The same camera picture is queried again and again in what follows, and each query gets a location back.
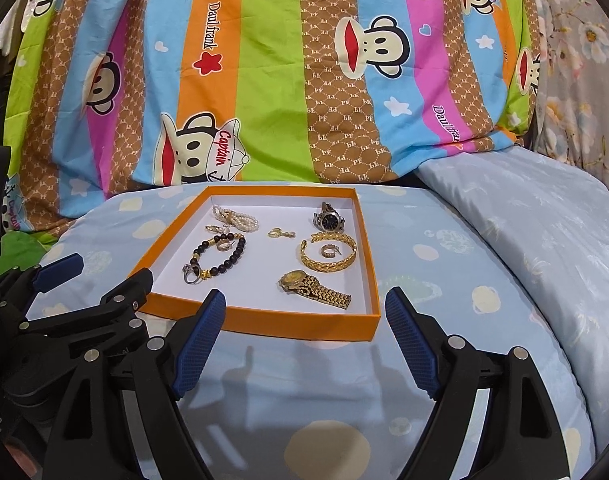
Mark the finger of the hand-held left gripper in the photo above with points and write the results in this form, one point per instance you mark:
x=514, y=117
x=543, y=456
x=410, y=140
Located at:
x=129, y=287
x=59, y=266

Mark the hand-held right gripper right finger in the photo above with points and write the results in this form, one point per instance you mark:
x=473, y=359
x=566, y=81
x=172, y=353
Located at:
x=409, y=340

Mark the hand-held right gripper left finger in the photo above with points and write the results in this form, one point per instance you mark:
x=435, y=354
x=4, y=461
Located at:
x=199, y=340

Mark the orange cardboard box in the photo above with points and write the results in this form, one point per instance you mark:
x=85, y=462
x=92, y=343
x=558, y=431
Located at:
x=264, y=317

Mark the gold hoop earring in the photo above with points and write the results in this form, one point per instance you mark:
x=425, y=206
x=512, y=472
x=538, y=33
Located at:
x=224, y=246
x=329, y=251

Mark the gold earring with pearl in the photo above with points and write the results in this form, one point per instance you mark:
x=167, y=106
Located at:
x=217, y=230

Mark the gold wristwatch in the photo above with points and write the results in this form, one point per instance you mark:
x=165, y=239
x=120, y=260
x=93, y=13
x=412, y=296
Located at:
x=292, y=280

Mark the gold braided bangle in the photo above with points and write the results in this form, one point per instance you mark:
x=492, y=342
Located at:
x=317, y=261

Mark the gold earring with round pendant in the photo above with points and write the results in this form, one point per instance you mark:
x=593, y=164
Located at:
x=275, y=233

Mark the green cloth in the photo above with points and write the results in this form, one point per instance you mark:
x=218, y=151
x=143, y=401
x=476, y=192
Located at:
x=19, y=255

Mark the light blue planet-print sheet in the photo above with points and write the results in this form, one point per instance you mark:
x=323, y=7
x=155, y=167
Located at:
x=334, y=410

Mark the silver wristwatch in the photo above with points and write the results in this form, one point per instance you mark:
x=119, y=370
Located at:
x=329, y=220

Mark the light blue satin quilt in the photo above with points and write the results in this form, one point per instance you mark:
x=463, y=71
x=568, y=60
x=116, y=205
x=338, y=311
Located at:
x=534, y=210

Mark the colourful striped cartoon blanket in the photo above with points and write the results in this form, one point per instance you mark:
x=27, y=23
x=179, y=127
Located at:
x=284, y=85

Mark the grey floral cloth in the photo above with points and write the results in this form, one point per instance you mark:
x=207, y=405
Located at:
x=579, y=60

